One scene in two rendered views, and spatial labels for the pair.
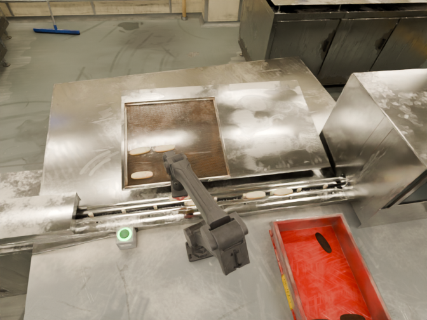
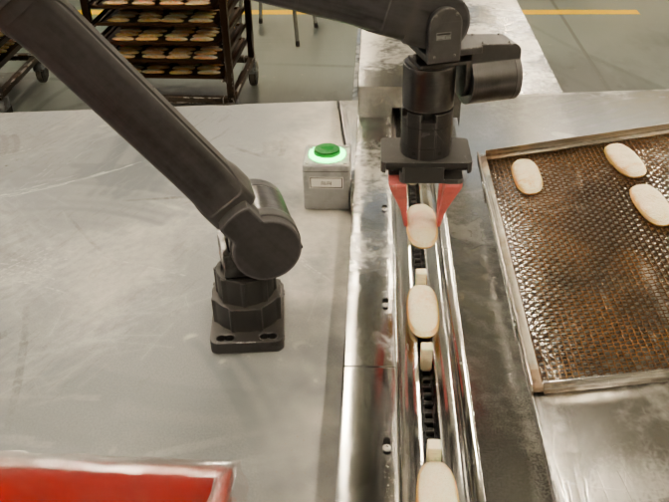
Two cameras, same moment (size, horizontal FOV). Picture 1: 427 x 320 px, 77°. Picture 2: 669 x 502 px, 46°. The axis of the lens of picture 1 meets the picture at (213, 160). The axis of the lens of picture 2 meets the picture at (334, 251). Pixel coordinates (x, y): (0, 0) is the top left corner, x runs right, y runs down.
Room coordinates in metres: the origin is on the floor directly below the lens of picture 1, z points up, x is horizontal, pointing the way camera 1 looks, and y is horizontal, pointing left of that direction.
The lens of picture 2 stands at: (0.72, -0.68, 1.42)
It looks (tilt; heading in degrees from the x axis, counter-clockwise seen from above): 33 degrees down; 107
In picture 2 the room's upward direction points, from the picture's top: 1 degrees counter-clockwise
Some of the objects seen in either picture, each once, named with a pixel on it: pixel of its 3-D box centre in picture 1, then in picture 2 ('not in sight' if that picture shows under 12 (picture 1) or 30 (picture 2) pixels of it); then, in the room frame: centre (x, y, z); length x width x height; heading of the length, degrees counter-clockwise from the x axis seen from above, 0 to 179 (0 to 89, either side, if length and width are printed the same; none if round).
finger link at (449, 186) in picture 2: not in sight; (428, 189); (0.59, 0.13, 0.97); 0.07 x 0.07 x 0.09; 13
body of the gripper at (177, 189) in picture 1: (178, 182); (425, 134); (0.59, 0.13, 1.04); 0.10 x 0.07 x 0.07; 13
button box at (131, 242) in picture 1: (127, 239); (329, 186); (0.41, 0.34, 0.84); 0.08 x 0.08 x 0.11; 13
